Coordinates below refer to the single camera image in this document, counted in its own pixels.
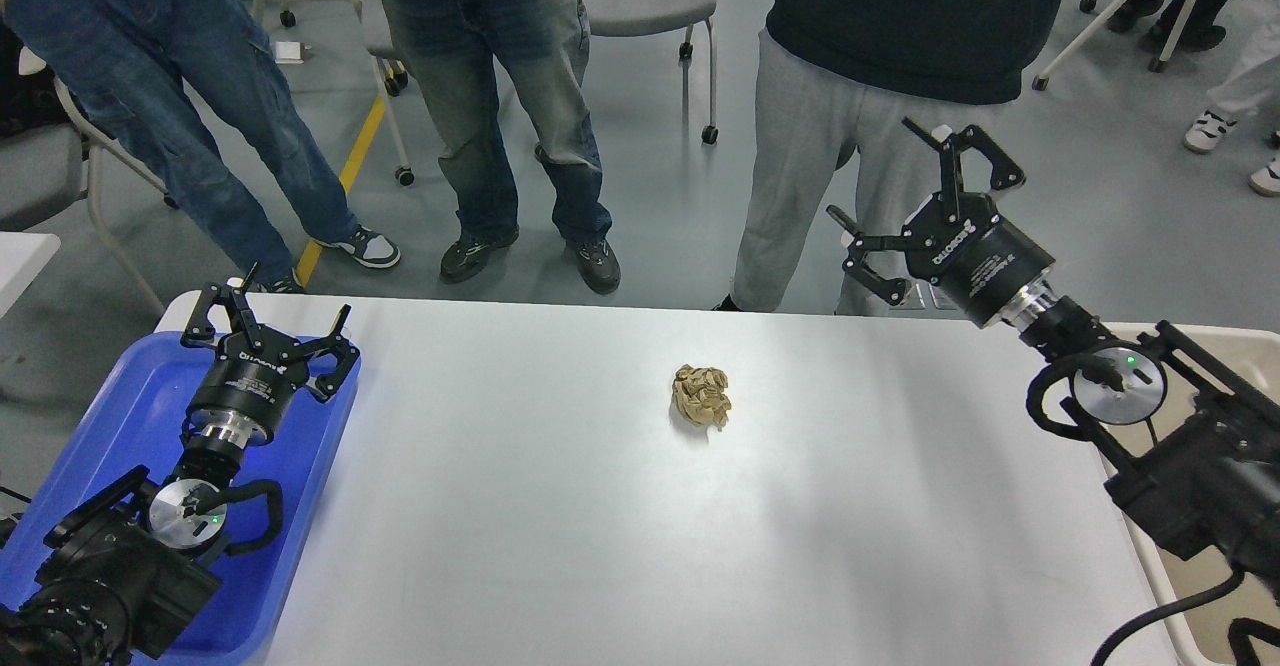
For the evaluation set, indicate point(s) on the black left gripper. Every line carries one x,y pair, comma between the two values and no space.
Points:
248,381

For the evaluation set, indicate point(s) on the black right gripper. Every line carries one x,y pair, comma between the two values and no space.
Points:
975,256

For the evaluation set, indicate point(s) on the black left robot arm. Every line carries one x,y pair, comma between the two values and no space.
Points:
170,528

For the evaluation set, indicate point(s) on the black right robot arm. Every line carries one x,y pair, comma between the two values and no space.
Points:
1192,445

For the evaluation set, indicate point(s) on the person in grey sweatpants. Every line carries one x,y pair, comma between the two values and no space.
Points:
835,80

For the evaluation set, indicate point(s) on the white side table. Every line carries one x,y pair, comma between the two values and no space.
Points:
23,257

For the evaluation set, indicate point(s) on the crumpled brown paper ball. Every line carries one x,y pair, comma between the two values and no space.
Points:
700,396

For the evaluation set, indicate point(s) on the person in blue jeans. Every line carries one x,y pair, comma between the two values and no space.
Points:
134,64

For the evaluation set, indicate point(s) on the person in white shoes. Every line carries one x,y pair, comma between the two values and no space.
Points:
1251,82

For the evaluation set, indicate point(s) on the beige plastic bin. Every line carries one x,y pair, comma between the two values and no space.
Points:
1200,636

